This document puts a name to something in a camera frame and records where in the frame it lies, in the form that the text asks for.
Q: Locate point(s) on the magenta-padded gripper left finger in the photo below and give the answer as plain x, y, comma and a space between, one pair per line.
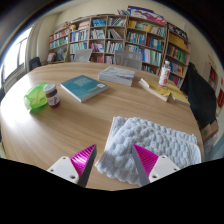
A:
63, 166

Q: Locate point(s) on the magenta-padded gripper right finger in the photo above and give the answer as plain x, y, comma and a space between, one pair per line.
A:
161, 165

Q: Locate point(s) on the pale blue waffle towel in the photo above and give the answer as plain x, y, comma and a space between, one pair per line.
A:
160, 140

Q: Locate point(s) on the brown cardboard box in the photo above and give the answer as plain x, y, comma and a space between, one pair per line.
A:
210, 135

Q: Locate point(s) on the jar with white lid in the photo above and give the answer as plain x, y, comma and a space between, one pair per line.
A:
52, 96

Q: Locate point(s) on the green plastic bag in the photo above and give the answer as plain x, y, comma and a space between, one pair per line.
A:
35, 98

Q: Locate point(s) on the black draped cloth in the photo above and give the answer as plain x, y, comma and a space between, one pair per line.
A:
200, 96

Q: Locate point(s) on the teal hardcover book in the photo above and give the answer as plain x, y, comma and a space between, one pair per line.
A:
82, 87

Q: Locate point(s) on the white bottle with red label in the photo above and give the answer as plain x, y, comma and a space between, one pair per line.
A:
164, 75

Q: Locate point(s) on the thick grey book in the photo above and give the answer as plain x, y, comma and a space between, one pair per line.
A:
116, 74

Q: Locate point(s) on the black office chair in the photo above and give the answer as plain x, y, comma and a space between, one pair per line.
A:
34, 62

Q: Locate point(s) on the grey mesh chair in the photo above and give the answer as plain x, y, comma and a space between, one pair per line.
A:
82, 55
128, 59

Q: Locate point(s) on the window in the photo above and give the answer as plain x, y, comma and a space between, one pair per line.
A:
13, 56

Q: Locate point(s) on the wooden bookshelf unit with books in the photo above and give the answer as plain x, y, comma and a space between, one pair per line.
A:
133, 36

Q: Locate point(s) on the red wall poster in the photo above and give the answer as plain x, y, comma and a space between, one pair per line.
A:
220, 98

